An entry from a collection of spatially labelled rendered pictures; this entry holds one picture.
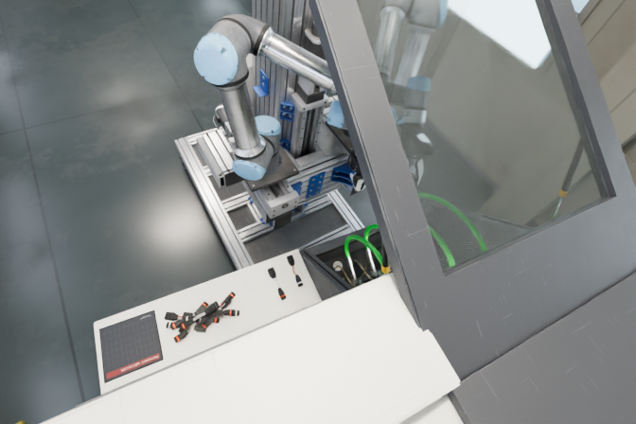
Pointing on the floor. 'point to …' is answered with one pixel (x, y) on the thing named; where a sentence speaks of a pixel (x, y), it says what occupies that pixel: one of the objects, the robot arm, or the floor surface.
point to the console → (296, 371)
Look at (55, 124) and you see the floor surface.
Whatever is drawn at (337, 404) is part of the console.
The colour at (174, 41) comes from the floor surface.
